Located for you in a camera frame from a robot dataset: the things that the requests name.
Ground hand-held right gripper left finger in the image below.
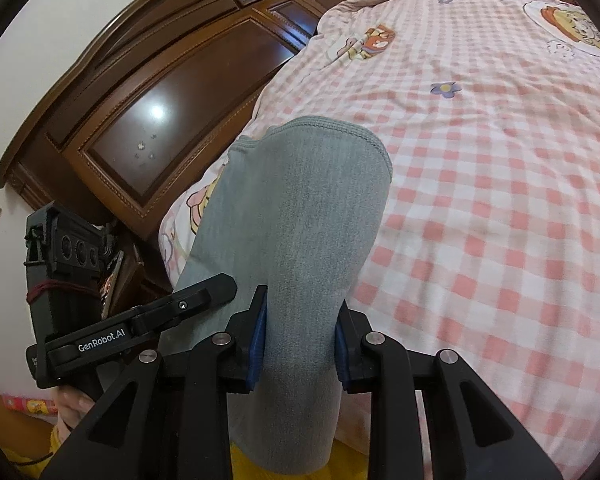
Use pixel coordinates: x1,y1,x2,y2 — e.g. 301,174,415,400
40,285,270,480

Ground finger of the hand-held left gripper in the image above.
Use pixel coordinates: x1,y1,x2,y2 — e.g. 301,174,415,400
130,273,239,342

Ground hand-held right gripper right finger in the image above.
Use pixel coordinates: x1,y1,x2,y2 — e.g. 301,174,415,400
334,300,563,480

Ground grey pants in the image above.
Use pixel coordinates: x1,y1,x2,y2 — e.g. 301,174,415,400
172,116,394,476

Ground person's left hand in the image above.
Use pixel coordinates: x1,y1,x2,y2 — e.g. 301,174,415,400
55,389,95,432

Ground dark wooden nightstand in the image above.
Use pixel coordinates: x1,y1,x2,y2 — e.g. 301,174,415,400
100,242,175,321

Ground yellow fleece garment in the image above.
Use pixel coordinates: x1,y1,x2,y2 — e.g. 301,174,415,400
47,422,376,480

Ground colourful printed strip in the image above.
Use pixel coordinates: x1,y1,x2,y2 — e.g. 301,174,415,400
1,394,60,415

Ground dark wooden headboard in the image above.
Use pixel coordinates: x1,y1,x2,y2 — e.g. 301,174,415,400
0,0,373,243

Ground pink checked printed bedsheet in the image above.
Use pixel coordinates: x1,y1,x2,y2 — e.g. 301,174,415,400
157,0,600,480

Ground black cable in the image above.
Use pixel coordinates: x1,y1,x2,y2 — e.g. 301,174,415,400
7,452,53,467

